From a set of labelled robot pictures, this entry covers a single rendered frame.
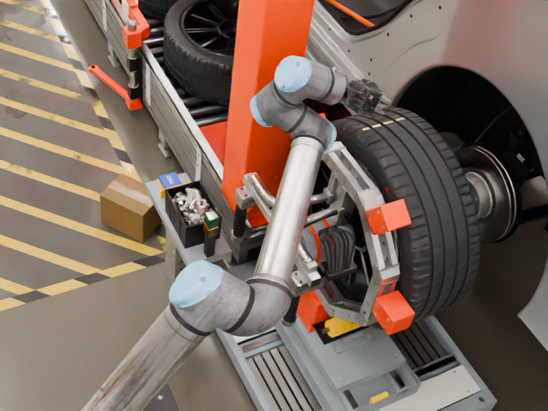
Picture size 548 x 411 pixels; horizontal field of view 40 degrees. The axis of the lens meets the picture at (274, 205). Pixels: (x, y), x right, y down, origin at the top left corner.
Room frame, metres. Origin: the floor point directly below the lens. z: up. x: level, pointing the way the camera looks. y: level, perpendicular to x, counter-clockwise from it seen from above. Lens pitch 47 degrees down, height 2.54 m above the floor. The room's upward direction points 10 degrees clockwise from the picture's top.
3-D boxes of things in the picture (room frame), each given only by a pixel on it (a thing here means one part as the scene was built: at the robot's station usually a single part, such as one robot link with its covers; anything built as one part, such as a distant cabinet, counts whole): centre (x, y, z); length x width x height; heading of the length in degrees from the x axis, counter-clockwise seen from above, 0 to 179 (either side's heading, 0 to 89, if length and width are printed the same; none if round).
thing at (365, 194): (1.53, -0.19, 0.85); 0.54 x 0.07 x 0.54; 34
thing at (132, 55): (2.87, 0.77, 0.30); 0.09 x 0.05 x 0.50; 34
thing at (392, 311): (1.27, -0.38, 0.85); 0.09 x 0.08 x 0.07; 34
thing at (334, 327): (1.49, -0.35, 0.51); 0.29 x 0.06 x 0.06; 124
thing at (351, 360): (1.63, -0.34, 0.32); 0.40 x 0.30 x 0.28; 34
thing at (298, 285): (1.27, -0.12, 0.93); 0.09 x 0.05 x 0.05; 124
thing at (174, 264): (1.88, 0.33, 0.21); 0.10 x 0.10 x 0.42; 34
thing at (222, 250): (1.85, 0.31, 0.44); 0.43 x 0.17 x 0.03; 34
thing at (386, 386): (1.60, -0.35, 0.13); 0.50 x 0.36 x 0.10; 34
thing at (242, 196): (1.56, 0.07, 0.93); 0.09 x 0.05 x 0.05; 124
